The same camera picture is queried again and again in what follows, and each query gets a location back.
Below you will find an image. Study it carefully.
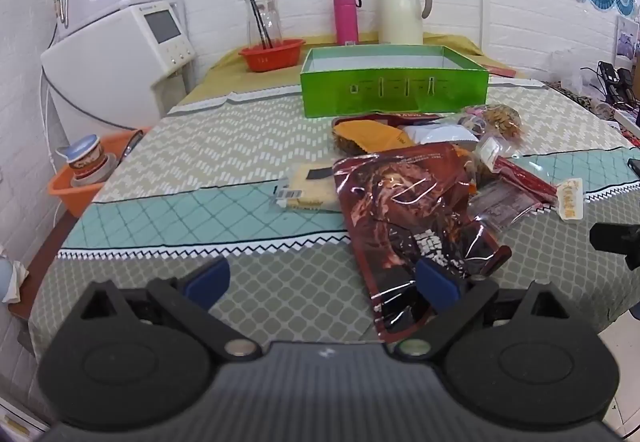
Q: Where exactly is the leopard print cloth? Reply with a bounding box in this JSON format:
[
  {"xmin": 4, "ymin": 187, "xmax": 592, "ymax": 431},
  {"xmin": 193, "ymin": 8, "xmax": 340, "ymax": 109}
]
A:
[{"xmin": 542, "ymin": 80, "xmax": 640, "ymax": 145}]

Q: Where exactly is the white snack packet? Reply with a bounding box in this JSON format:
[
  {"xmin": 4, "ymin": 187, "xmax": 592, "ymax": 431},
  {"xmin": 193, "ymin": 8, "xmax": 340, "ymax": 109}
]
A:
[{"xmin": 402, "ymin": 123, "xmax": 478, "ymax": 146}]

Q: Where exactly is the dark red clear packet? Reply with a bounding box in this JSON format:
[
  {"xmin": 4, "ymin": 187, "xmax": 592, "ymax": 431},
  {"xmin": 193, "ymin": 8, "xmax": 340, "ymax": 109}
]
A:
[{"xmin": 467, "ymin": 182, "xmax": 544, "ymax": 233}]

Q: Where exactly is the red plastic basket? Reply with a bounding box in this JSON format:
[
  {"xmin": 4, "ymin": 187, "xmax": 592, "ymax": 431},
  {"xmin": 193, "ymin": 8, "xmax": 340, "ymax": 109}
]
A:
[{"xmin": 238, "ymin": 39, "xmax": 306, "ymax": 72}]

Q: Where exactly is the grey appliance cable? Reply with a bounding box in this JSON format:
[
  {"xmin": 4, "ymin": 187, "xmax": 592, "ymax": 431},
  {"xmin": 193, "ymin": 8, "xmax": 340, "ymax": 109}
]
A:
[{"xmin": 41, "ymin": 72, "xmax": 136, "ymax": 173}]

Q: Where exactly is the cream thermos jug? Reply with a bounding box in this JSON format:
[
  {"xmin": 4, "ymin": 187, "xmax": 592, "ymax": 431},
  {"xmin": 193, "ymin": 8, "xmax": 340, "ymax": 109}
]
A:
[{"xmin": 378, "ymin": 0, "xmax": 433, "ymax": 46}]

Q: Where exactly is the patterned tablecloth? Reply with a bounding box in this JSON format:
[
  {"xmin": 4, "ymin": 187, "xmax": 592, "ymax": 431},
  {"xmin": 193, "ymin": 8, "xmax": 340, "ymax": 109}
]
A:
[{"xmin": 29, "ymin": 76, "xmax": 640, "ymax": 373}]

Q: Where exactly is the orange snack packet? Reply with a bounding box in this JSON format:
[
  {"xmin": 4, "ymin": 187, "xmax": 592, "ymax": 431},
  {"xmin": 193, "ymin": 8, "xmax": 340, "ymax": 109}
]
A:
[{"xmin": 331, "ymin": 118, "xmax": 417, "ymax": 156}]

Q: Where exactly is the pale yellow cracker packet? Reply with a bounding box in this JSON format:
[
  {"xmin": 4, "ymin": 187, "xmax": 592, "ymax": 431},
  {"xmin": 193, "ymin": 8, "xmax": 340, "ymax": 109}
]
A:
[{"xmin": 272, "ymin": 163, "xmax": 337, "ymax": 213}]

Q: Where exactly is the green cardboard box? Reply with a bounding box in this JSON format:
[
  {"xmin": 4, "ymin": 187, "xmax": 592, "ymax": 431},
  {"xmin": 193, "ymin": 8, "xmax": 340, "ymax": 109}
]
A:
[{"xmin": 300, "ymin": 46, "xmax": 490, "ymax": 120}]

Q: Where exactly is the small yellow white packet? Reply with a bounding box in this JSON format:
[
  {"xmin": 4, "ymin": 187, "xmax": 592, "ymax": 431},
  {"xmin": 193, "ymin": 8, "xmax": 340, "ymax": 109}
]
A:
[{"xmin": 555, "ymin": 178, "xmax": 587, "ymax": 223}]

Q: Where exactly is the large red-brown snack bag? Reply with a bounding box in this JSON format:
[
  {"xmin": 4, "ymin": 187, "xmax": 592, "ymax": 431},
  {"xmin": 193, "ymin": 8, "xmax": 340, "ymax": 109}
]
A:
[{"xmin": 332, "ymin": 143, "xmax": 513, "ymax": 345}]

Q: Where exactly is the black charger with cables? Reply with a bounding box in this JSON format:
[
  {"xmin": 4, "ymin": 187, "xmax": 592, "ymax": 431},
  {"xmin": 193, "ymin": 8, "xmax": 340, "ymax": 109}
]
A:
[{"xmin": 582, "ymin": 62, "xmax": 638, "ymax": 103}]

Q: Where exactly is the wall photo print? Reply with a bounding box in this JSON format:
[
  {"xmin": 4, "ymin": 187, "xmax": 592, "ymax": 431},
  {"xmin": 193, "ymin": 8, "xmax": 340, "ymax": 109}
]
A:
[{"xmin": 614, "ymin": 16, "xmax": 640, "ymax": 61}]

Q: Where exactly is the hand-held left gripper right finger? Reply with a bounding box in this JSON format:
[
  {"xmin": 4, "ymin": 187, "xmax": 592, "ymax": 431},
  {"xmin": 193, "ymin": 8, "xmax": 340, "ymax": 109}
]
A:
[{"xmin": 392, "ymin": 258, "xmax": 576, "ymax": 363}]

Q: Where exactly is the crumpled white tissue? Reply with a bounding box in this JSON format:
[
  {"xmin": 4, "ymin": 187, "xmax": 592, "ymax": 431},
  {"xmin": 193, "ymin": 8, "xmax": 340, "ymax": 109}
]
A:
[{"xmin": 0, "ymin": 247, "xmax": 30, "ymax": 305}]

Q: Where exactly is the clear nut bag pink header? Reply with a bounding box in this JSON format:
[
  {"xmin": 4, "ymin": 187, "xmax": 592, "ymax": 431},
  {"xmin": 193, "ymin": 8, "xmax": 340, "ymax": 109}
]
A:
[{"xmin": 459, "ymin": 104, "xmax": 523, "ymax": 141}]

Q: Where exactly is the clear plastic bag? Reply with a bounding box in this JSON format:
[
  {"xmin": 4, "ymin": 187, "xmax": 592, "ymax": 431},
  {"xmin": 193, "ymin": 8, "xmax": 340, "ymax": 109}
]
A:
[{"xmin": 547, "ymin": 49, "xmax": 587, "ymax": 95}]

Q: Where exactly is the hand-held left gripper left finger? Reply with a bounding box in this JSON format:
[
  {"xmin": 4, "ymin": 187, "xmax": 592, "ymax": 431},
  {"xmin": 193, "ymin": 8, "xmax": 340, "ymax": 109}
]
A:
[{"xmin": 75, "ymin": 256, "xmax": 262, "ymax": 363}]

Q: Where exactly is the glass carafe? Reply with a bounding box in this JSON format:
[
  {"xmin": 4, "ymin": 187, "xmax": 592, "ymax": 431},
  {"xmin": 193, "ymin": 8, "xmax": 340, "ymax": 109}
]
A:
[{"xmin": 245, "ymin": 0, "xmax": 283, "ymax": 50}]

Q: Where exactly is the red nuts packet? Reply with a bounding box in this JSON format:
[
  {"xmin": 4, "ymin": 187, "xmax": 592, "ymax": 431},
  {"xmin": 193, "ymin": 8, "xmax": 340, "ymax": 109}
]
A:
[{"xmin": 370, "ymin": 112, "xmax": 443, "ymax": 123}]

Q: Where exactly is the black chopstick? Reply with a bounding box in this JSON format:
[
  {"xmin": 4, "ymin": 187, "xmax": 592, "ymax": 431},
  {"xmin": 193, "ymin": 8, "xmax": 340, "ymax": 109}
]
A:
[
  {"xmin": 252, "ymin": 0, "xmax": 274, "ymax": 48},
  {"xmin": 247, "ymin": 0, "xmax": 271, "ymax": 48}
]

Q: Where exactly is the yellow tablecloth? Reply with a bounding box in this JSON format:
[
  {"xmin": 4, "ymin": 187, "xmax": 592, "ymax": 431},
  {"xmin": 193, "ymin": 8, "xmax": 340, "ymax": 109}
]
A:
[{"xmin": 187, "ymin": 34, "xmax": 486, "ymax": 105}]

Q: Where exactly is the instant noodle bowl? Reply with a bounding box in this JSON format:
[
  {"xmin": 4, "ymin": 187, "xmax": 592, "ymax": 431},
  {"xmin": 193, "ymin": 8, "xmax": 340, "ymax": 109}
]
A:
[{"xmin": 56, "ymin": 134, "xmax": 119, "ymax": 187}]

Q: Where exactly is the pink thermos bottle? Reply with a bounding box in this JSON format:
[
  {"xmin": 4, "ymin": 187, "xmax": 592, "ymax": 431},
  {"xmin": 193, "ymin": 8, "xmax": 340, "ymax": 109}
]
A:
[{"xmin": 334, "ymin": 0, "xmax": 362, "ymax": 46}]

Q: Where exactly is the white appliance with screen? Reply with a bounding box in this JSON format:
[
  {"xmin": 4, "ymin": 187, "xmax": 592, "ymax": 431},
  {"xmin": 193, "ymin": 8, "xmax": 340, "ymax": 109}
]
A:
[{"xmin": 41, "ymin": 2, "xmax": 197, "ymax": 130}]

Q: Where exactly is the red sausage stick packet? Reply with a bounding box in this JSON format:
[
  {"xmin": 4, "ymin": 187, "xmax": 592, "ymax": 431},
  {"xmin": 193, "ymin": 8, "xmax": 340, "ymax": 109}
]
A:
[{"xmin": 474, "ymin": 137, "xmax": 559, "ymax": 203}]

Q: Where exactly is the orange plastic basin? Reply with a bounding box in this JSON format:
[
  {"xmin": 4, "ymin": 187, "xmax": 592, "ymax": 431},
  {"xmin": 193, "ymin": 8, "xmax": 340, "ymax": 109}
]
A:
[{"xmin": 48, "ymin": 128, "xmax": 151, "ymax": 217}]

